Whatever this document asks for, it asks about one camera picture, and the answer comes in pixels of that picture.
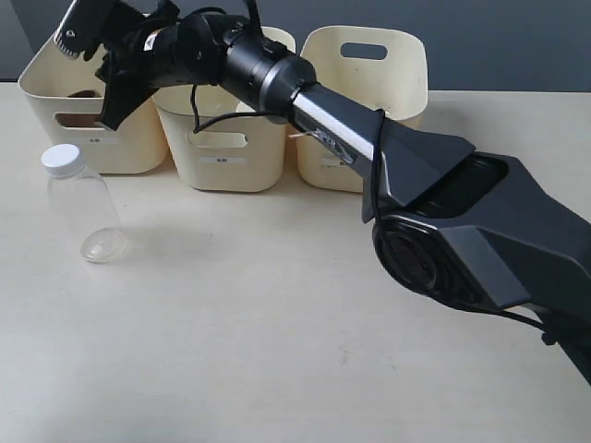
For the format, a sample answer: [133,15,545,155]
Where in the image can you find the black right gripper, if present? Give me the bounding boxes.
[96,12,231,130]

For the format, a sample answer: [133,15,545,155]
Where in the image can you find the brown wooden cup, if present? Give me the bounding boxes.
[54,90,102,129]

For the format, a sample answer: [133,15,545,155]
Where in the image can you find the clear plastic bottle white cap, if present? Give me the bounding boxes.
[41,143,127,264]

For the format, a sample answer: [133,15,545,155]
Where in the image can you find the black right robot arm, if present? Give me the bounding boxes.
[92,1,590,377]

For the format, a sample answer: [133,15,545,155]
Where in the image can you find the cream bin left wood label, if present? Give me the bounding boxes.
[18,38,169,174]

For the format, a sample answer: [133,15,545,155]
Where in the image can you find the cream bin middle paper label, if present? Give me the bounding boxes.
[151,26,297,193]

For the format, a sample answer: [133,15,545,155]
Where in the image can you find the cream bin right plastic label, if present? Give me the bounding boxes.
[295,25,428,193]

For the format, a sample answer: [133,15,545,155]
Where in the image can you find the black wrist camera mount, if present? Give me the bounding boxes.
[54,0,180,62]

